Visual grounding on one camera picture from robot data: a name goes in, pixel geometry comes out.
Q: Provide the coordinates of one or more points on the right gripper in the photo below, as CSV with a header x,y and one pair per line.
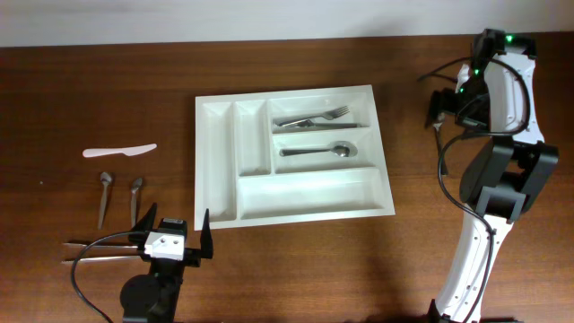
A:
x,y
434,109

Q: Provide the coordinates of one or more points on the long metal fork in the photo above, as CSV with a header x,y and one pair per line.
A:
x,y
308,123

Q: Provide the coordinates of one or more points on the short metal fork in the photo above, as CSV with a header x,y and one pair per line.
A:
x,y
327,115

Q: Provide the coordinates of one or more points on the metal serving tongs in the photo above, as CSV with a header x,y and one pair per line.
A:
x,y
105,247

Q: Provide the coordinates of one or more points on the small metal teaspoon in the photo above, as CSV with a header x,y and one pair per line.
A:
x,y
136,185
106,180

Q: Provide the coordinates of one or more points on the small metal teaspoon right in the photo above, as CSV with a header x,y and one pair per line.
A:
x,y
136,185

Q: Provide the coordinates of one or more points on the metal tablespoon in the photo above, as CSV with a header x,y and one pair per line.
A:
x,y
341,149
437,123

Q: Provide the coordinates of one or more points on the white plastic cutlery tray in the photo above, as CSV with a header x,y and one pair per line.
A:
x,y
243,181

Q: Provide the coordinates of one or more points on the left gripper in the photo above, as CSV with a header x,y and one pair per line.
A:
x,y
192,257

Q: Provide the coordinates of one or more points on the small metal teaspoon left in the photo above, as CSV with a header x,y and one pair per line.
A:
x,y
106,180

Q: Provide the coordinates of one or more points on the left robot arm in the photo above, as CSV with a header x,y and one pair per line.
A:
x,y
153,297

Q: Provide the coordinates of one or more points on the white plastic knife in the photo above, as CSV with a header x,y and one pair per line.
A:
x,y
127,151

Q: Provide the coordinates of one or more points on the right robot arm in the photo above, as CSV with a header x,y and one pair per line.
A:
x,y
492,99

